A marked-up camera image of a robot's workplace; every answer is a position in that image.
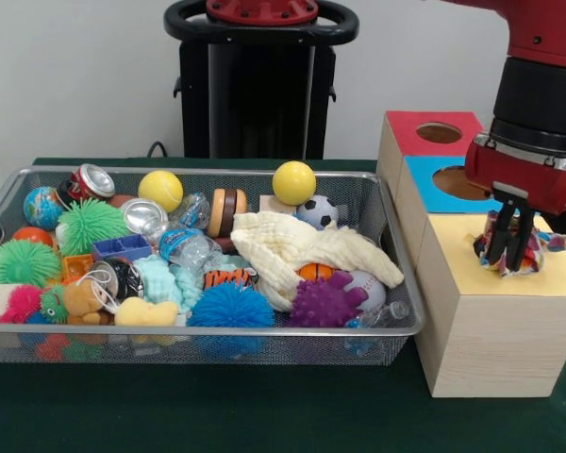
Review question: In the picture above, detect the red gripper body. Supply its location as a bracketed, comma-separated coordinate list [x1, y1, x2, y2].
[464, 132, 566, 216]

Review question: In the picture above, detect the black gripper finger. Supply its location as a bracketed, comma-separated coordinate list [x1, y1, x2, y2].
[507, 207, 538, 274]
[486, 193, 518, 265]

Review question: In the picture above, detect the wooden box with three holes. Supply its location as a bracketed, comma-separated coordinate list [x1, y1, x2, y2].
[375, 110, 566, 398]

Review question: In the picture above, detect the clear mesh bin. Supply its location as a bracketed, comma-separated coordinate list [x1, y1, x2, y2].
[0, 164, 427, 368]

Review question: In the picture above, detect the small soccer ball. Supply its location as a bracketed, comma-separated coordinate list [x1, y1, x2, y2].
[295, 194, 340, 231]

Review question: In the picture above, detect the purple spiky toy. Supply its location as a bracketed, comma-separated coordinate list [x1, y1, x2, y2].
[285, 270, 372, 329]

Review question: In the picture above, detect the cream waffle cloth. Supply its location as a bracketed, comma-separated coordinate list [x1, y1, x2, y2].
[229, 210, 406, 312]

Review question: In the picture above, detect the smooth yellow ball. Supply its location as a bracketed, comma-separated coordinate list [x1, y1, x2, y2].
[272, 160, 318, 207]

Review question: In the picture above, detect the brown striped wooden burger toy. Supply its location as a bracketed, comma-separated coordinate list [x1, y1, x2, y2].
[206, 188, 249, 238]

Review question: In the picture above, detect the blue spiky ball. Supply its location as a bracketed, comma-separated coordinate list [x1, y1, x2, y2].
[187, 281, 275, 329]

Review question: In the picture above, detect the dark green tablecloth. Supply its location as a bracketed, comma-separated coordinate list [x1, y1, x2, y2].
[0, 157, 566, 453]

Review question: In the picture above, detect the yellow tennis-seam ball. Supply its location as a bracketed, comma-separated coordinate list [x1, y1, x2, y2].
[137, 169, 185, 213]

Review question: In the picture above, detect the green spiky ball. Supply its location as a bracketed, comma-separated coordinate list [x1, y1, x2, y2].
[56, 197, 132, 256]
[0, 239, 62, 288]

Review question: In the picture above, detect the red drink can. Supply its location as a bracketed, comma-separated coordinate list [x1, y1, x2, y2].
[56, 162, 117, 209]

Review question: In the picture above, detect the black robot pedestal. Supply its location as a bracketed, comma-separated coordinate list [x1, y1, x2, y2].
[163, 0, 359, 160]

